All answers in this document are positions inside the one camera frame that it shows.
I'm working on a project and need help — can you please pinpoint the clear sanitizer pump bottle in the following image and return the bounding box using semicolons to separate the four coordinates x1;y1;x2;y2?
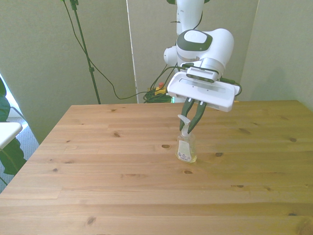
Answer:
176;114;198;163

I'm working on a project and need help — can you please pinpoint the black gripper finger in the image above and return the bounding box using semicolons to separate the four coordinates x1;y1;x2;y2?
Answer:
179;97;194;132
187;100;207;135

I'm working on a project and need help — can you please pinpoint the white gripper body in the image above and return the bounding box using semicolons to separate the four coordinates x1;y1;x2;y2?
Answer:
166;70;241;114

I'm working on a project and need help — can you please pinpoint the white side table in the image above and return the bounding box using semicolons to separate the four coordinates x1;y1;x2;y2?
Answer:
0;121;23;150

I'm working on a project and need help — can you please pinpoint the green leafy plant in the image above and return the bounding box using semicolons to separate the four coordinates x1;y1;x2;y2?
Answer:
0;77;28;186

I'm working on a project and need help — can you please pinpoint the white wall trim strip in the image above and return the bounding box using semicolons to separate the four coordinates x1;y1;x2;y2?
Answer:
125;0;140;104

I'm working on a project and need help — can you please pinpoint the yellow emergency stop box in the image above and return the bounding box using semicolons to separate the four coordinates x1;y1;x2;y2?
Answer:
147;82;170;96

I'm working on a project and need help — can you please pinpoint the tangled cable bundle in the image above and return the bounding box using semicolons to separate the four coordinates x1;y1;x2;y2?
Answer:
143;90;173;104

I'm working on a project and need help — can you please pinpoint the dark tripod cable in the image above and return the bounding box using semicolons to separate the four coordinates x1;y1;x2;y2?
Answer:
61;0;147;100

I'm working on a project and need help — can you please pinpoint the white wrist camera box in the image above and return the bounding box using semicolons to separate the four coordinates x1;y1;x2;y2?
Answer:
186;66;219;83

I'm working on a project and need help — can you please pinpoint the dark tripod stand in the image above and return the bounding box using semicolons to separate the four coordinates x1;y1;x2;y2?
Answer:
69;0;102;105

